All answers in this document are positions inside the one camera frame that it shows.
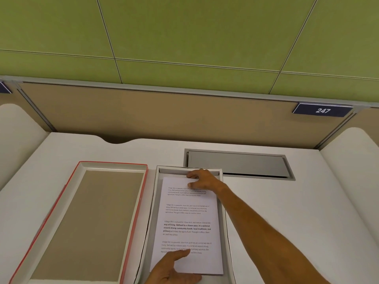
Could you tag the person's left hand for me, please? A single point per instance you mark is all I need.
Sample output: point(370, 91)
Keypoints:
point(164, 270)

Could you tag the person's right hand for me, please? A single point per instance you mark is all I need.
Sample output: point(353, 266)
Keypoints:
point(208, 181)

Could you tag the person's right thumb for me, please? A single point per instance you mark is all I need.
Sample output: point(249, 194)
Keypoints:
point(195, 185)

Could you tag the person's left thumb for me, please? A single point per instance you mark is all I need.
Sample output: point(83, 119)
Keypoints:
point(191, 278)

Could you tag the printed white paper sheet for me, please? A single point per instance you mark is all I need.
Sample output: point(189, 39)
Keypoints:
point(186, 215)

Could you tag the person's right forearm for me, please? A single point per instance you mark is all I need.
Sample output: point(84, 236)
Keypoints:
point(260, 230)

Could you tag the white cardboard box base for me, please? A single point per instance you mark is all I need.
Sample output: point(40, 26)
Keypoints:
point(154, 209)

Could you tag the beige desk partition panel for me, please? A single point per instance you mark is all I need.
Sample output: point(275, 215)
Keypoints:
point(177, 121)

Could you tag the red-edged cardboard box lid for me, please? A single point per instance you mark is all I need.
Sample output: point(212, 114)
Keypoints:
point(88, 218)

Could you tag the blue number sign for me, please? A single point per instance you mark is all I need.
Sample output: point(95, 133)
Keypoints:
point(3, 88)
point(322, 110)

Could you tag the white curved side divider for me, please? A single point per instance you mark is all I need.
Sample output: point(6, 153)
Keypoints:
point(17, 138)
point(355, 162)

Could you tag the grey aluminium partition rail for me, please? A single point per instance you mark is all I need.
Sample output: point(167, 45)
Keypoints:
point(189, 91)

